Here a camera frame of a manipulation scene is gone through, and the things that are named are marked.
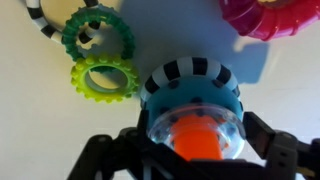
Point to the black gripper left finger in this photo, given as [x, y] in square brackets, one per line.
[100, 153]

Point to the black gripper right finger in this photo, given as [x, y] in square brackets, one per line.
[276, 146]

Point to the orange post with striped base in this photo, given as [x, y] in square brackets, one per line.
[198, 140]

